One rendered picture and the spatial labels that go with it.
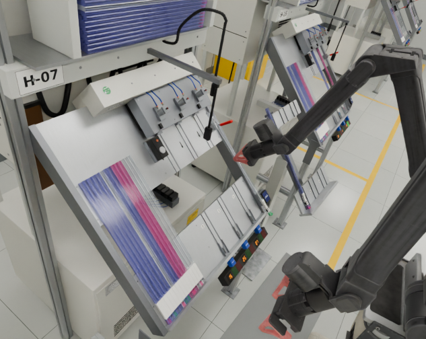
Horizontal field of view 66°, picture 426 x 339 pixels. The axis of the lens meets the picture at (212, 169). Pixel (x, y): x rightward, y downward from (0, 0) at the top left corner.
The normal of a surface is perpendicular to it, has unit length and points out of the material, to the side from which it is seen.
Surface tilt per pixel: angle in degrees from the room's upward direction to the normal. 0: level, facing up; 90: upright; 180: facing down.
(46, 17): 90
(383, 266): 87
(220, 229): 43
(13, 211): 0
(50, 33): 90
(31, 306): 0
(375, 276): 77
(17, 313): 0
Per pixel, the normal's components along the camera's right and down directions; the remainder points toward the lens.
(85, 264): 0.17, -0.77
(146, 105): 0.68, -0.25
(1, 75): -0.56, 0.44
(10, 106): 0.81, 0.46
